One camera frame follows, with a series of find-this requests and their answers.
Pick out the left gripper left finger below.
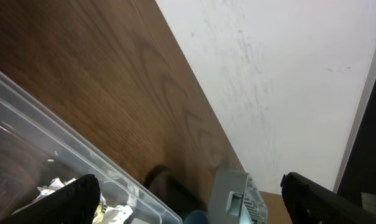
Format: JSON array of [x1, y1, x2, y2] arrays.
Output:
[[0, 174, 101, 224]]

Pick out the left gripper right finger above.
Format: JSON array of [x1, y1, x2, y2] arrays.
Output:
[[280, 172, 376, 224]]

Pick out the green yellow snack wrapper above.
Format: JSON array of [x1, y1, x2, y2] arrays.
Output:
[[93, 200, 108, 224]]

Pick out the dark blue plate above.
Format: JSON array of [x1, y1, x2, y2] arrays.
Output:
[[181, 210, 209, 224]]

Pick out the white tissue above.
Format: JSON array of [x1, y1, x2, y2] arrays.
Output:
[[101, 205, 133, 224], [12, 177, 76, 214]]

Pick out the grey dishwasher rack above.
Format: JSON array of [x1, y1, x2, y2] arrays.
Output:
[[208, 167, 268, 224]]

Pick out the clear plastic bin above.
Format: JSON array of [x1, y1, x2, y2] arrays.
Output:
[[0, 72, 182, 224]]

